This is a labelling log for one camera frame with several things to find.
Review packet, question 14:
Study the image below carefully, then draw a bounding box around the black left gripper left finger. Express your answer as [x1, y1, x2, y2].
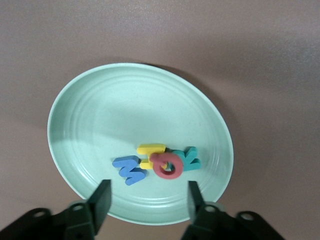
[63, 179, 113, 240]

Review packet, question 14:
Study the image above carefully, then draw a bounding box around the red foam letter Q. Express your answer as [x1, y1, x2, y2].
[149, 152, 185, 180]

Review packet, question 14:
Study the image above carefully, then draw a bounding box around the light green plastic plate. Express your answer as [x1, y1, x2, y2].
[46, 62, 235, 225]

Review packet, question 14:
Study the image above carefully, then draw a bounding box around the teal foam letter R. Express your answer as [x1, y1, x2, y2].
[166, 146, 202, 172]

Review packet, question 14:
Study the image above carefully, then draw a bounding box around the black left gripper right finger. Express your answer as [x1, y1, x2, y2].
[181, 181, 226, 240]

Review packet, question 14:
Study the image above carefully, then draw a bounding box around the yellow foam letter H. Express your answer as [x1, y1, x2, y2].
[136, 143, 166, 170]

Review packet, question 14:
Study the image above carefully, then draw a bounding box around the blue foam letter W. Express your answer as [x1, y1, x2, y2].
[111, 154, 147, 186]

